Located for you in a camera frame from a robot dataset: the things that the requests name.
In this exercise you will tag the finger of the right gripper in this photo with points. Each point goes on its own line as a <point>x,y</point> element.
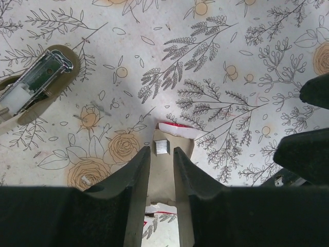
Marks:
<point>316,91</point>
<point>306,155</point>

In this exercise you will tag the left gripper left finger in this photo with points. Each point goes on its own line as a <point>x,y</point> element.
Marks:
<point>110,213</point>

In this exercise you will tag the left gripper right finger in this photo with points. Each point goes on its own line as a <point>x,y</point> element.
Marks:
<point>212,214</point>

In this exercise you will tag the white red staple box sleeve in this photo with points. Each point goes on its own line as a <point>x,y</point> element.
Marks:
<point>160,225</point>

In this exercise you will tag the brown staple box tray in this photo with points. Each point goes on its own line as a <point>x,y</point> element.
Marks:
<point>161,187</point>

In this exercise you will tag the silver staple strip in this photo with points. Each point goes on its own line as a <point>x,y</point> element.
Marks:
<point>162,146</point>

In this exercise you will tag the floral table mat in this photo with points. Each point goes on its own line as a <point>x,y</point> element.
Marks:
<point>232,69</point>

